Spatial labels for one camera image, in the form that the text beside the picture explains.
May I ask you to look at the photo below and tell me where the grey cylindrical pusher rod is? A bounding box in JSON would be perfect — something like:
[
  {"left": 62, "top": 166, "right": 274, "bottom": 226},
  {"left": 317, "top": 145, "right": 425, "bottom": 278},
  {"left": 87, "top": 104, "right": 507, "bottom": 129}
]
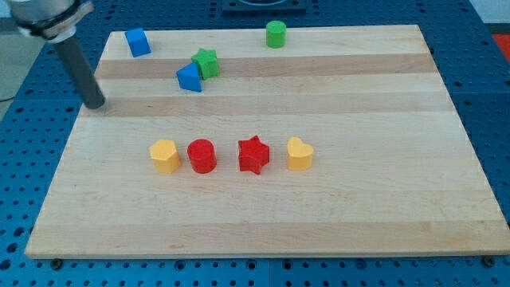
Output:
[{"left": 53, "top": 37, "right": 105, "bottom": 109}]

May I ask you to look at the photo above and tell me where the wooden board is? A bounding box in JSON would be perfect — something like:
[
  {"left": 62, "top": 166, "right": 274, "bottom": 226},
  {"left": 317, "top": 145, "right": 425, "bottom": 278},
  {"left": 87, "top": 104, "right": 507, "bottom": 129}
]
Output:
[{"left": 25, "top": 25, "right": 509, "bottom": 259}]

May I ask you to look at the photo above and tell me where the blue cube block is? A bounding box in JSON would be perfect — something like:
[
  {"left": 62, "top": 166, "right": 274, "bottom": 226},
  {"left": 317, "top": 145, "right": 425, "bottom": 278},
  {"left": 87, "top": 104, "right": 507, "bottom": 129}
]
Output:
[{"left": 124, "top": 28, "right": 151, "bottom": 57}]

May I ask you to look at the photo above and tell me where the blue triangle block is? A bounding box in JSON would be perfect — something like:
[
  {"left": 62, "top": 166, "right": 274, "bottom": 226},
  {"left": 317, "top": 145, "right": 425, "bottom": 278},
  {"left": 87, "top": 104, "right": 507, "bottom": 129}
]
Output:
[{"left": 176, "top": 62, "right": 202, "bottom": 92}]

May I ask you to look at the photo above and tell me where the yellow hexagon block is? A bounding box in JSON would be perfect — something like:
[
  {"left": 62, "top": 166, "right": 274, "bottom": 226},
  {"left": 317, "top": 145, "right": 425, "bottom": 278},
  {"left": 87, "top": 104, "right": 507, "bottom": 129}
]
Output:
[{"left": 149, "top": 139, "right": 181, "bottom": 174}]

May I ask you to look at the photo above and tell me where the green star block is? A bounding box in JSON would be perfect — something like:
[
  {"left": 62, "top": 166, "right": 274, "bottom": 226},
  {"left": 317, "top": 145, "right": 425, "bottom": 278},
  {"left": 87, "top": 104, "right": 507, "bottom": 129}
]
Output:
[{"left": 191, "top": 48, "right": 219, "bottom": 80}]

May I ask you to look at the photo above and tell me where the red cylinder block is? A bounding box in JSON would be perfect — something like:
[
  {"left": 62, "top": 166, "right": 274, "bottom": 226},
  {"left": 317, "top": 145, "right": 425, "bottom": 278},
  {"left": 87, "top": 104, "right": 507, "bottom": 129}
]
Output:
[{"left": 187, "top": 139, "right": 217, "bottom": 174}]

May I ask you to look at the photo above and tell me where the red star block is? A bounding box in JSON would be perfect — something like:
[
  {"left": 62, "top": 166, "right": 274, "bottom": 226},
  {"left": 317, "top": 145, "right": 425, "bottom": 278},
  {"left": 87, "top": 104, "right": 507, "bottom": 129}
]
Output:
[{"left": 238, "top": 136, "right": 270, "bottom": 175}]

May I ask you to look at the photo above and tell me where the green cylinder block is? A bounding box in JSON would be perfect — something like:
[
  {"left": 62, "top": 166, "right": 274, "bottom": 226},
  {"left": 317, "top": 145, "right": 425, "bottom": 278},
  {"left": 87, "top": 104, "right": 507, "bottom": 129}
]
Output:
[{"left": 265, "top": 20, "right": 287, "bottom": 49}]

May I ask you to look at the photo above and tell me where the yellow heart block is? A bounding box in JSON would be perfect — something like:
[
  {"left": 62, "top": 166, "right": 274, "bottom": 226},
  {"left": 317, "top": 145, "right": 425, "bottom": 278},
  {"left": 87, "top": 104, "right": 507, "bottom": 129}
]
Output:
[{"left": 287, "top": 137, "right": 314, "bottom": 171}]

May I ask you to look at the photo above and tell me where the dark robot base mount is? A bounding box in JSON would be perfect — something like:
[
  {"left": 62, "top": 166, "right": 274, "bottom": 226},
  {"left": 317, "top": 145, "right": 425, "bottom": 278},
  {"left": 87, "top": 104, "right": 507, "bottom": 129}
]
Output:
[{"left": 220, "top": 0, "right": 308, "bottom": 14}]

